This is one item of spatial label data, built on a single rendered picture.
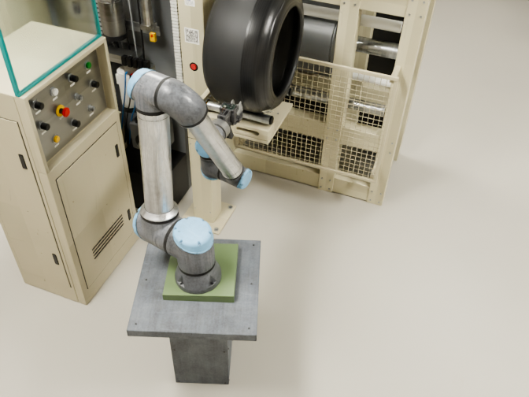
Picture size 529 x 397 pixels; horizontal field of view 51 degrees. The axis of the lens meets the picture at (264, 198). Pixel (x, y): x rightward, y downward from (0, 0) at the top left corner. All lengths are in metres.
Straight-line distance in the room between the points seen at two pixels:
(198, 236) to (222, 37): 0.86
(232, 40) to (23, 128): 0.91
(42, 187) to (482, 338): 2.26
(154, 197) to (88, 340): 1.10
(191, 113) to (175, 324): 0.85
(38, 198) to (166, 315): 0.81
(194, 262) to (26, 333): 1.23
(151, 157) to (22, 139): 0.63
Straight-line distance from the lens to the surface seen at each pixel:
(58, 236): 2.79
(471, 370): 3.03
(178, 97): 1.84
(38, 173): 2.55
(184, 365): 2.66
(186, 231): 2.14
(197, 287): 2.25
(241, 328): 2.22
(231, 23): 2.45
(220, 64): 2.46
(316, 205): 3.58
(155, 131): 1.97
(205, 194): 3.29
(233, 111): 2.42
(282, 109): 2.96
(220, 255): 2.40
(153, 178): 2.08
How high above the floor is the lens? 2.43
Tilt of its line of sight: 42 degrees down
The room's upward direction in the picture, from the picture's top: 2 degrees clockwise
